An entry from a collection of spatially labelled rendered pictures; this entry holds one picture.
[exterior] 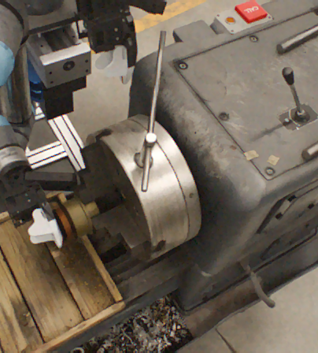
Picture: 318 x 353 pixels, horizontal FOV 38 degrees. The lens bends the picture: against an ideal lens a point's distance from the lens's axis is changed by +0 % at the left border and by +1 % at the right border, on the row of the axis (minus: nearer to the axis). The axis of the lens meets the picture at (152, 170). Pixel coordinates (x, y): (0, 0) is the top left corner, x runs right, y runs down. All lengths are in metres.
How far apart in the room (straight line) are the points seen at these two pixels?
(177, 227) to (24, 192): 0.34
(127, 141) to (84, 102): 1.69
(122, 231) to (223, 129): 0.30
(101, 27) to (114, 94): 1.86
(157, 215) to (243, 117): 0.28
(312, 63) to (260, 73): 0.14
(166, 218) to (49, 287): 0.38
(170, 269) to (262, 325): 1.02
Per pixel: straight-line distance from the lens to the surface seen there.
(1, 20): 0.91
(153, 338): 1.49
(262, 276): 1.65
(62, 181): 1.04
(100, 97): 2.65
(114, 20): 0.82
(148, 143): 0.85
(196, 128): 0.98
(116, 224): 0.99
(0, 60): 0.86
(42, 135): 2.23
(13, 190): 1.03
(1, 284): 1.20
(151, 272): 1.22
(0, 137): 1.11
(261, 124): 1.01
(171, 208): 0.94
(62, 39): 1.34
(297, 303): 2.27
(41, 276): 1.19
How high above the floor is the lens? 2.00
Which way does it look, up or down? 57 degrees down
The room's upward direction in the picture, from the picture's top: 12 degrees clockwise
